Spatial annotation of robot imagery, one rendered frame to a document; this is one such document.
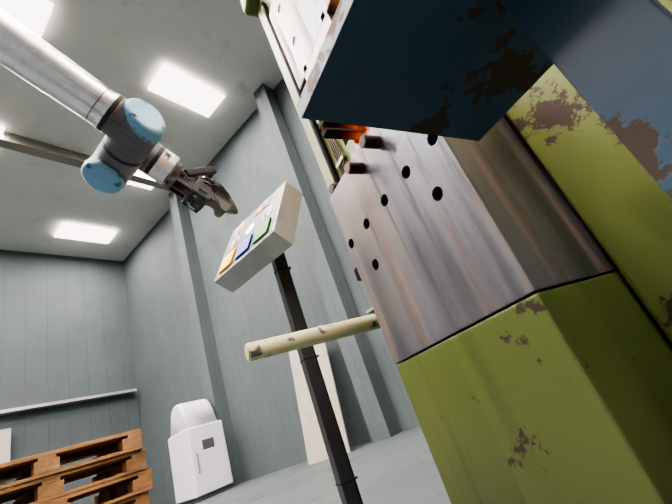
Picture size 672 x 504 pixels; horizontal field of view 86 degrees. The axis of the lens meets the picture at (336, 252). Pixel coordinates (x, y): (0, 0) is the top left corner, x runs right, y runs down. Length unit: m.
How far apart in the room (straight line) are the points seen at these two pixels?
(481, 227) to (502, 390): 0.25
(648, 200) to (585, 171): 0.10
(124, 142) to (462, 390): 0.83
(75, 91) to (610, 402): 1.01
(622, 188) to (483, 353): 0.33
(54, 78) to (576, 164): 0.96
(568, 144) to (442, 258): 0.29
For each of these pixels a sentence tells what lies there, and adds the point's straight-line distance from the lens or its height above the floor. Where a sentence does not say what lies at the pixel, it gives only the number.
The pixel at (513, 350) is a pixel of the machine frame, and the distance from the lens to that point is 0.60.
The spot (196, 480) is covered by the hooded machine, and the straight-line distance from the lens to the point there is 7.18.
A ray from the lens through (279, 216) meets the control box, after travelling 1.17.
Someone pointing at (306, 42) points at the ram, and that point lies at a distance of 1.27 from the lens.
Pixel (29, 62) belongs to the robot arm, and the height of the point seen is 1.16.
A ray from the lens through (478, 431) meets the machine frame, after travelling 0.70.
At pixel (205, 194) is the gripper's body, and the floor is 1.07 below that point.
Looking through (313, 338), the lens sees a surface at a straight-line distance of 0.97.
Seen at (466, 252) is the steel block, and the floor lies 0.57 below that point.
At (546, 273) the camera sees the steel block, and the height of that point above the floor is 0.49.
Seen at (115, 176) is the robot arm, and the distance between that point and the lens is 0.98.
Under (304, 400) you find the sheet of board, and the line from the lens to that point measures 5.75.
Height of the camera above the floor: 0.41
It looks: 23 degrees up
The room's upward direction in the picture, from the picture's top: 21 degrees counter-clockwise
